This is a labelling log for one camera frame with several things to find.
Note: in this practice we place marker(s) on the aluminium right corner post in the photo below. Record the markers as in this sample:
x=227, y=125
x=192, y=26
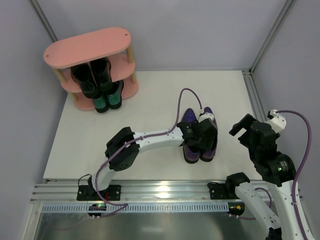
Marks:
x=279, y=21

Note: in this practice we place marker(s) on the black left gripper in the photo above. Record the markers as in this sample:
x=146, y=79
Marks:
x=208, y=130

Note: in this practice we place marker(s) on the black patent loafer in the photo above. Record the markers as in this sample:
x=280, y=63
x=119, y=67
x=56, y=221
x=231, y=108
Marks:
x=82, y=75
x=101, y=69

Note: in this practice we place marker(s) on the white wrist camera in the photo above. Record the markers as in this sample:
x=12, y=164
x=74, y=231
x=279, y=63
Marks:
x=276, y=121
x=207, y=114

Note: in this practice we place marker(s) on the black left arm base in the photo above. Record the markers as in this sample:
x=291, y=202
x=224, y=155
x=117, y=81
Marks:
x=86, y=192

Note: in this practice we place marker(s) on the aluminium rail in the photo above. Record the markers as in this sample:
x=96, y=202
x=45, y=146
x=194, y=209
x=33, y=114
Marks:
x=132, y=191
x=262, y=120

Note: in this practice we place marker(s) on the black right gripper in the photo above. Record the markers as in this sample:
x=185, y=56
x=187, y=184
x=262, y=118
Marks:
x=249, y=125

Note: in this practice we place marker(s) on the green loafer shoe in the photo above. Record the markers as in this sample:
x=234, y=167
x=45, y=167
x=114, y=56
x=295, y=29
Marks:
x=114, y=95
x=101, y=104

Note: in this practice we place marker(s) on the aluminium right side rail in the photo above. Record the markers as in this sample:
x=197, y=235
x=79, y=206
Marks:
x=262, y=120

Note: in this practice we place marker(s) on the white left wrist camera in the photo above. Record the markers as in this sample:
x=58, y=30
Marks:
x=207, y=114

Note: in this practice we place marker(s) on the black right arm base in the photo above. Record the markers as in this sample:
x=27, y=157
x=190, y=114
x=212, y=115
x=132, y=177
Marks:
x=219, y=191

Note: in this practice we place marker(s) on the pink three-tier shoe shelf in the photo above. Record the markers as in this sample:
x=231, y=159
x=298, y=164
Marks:
x=115, y=43

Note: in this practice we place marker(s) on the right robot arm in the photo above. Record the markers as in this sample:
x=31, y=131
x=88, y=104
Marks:
x=280, y=175

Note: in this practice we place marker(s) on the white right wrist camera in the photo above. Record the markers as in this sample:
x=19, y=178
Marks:
x=276, y=121

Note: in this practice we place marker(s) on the aluminium front rail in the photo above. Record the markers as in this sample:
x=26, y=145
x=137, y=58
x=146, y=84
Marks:
x=132, y=191

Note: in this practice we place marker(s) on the purple loafer shoe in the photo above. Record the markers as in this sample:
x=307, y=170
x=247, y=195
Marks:
x=207, y=156
x=191, y=154

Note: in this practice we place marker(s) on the aluminium left corner post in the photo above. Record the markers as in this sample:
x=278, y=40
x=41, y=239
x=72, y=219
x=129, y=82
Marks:
x=43, y=20

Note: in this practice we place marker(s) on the slotted grey cable duct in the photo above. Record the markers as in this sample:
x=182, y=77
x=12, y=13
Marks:
x=151, y=207

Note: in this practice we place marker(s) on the aluminium corner post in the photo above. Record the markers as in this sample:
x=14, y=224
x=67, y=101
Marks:
x=279, y=21
x=43, y=20

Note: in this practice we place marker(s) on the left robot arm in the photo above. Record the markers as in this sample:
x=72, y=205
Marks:
x=123, y=149

